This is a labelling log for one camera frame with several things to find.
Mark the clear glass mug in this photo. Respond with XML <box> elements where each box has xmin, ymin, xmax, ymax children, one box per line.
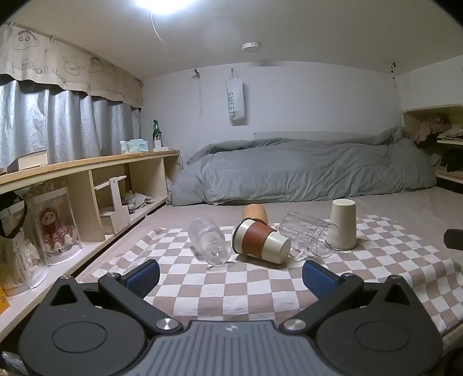
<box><xmin>279</xmin><ymin>212</ymin><xmax>339</xmax><ymax>262</ymax></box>

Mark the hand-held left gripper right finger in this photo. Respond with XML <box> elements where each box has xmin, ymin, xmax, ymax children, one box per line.
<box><xmin>282</xmin><ymin>259</ymin><xmax>417</xmax><ymax>332</ymax></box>

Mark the white plush in clear box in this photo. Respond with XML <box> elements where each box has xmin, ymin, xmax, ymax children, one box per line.
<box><xmin>0</xmin><ymin>213</ymin><xmax>49</xmax><ymax>298</ymax></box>

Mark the plain cream cup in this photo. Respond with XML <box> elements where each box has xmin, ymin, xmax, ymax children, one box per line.
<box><xmin>327</xmin><ymin>198</ymin><xmax>357</xmax><ymax>251</ymax></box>

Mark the grey cloth bundle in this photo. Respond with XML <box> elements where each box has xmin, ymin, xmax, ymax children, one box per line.
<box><xmin>123</xmin><ymin>191</ymin><xmax>156</xmax><ymax>212</ymax></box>

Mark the lion plush in clear box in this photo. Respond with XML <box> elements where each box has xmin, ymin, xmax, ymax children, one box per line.
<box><xmin>26</xmin><ymin>187</ymin><xmax>84</xmax><ymax>266</ymax></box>

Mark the grey curtain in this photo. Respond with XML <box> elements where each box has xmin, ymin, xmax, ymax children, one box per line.
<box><xmin>0</xmin><ymin>80</ymin><xmax>142</xmax><ymax>170</ymax></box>

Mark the tan wooden cup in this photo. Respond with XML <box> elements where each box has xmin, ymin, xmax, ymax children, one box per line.
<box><xmin>242</xmin><ymin>204</ymin><xmax>269</xmax><ymax>225</ymax></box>

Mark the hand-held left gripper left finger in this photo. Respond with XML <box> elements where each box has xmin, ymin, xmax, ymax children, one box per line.
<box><xmin>46</xmin><ymin>259</ymin><xmax>183</xmax><ymax>332</ymax></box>

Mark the small wooden rack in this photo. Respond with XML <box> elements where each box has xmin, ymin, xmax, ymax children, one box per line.
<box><xmin>93</xmin><ymin>176</ymin><xmax>131</xmax><ymax>235</ymax></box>

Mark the cartoon printed valance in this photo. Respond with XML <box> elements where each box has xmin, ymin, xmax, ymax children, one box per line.
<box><xmin>0</xmin><ymin>22</ymin><xmax>144</xmax><ymax>109</ymax></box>

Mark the pile of folded clothes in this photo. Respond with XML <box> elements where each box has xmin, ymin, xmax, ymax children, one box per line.
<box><xmin>412</xmin><ymin>114</ymin><xmax>463</xmax><ymax>143</ymax></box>

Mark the tissue pack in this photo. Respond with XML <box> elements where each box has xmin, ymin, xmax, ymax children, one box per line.
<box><xmin>120</xmin><ymin>139</ymin><xmax>150</xmax><ymax>155</ymax></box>

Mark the black strap bag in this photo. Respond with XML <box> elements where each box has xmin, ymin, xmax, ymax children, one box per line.
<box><xmin>0</xmin><ymin>191</ymin><xmax>29</xmax><ymax>239</ymax></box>

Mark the wooden wardrobe shelf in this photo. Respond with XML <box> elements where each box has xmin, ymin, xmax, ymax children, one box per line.
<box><xmin>402</xmin><ymin>103</ymin><xmax>463</xmax><ymax>189</ymax></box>

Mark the white hanging cord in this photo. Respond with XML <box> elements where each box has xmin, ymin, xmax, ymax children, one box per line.
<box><xmin>150</xmin><ymin>12</ymin><xmax>174</xmax><ymax>63</ymax></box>

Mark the grey duvet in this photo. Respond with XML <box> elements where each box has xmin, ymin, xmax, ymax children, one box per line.
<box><xmin>170</xmin><ymin>126</ymin><xmax>438</xmax><ymax>207</ymax></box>

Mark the ribbed clear glass cup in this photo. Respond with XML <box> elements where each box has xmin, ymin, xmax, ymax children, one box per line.
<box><xmin>188</xmin><ymin>217</ymin><xmax>232</xmax><ymax>268</ymax></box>

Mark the cream cup with brown sleeve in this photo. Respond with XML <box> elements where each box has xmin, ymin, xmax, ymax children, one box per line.
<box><xmin>231</xmin><ymin>218</ymin><xmax>292</xmax><ymax>268</ymax></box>

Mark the brown white checkered cloth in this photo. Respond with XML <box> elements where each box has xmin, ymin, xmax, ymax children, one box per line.
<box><xmin>75</xmin><ymin>215</ymin><xmax>463</xmax><ymax>332</ymax></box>

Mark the ceiling lamp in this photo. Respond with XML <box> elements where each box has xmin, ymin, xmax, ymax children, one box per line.
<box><xmin>133</xmin><ymin>0</ymin><xmax>189</xmax><ymax>15</ymax></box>

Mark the book on shelf top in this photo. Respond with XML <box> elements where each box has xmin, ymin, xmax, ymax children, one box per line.
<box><xmin>7</xmin><ymin>150</ymin><xmax>49</xmax><ymax>173</ymax></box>

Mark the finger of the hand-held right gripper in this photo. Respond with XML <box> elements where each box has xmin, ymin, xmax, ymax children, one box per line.
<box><xmin>444</xmin><ymin>228</ymin><xmax>463</xmax><ymax>250</ymax></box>

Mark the wooden shelf unit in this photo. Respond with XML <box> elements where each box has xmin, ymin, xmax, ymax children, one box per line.
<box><xmin>0</xmin><ymin>149</ymin><xmax>181</xmax><ymax>326</ymax></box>

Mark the white hanging bag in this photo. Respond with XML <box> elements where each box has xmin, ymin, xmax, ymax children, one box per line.
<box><xmin>226</xmin><ymin>68</ymin><xmax>247</xmax><ymax>127</ymax></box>

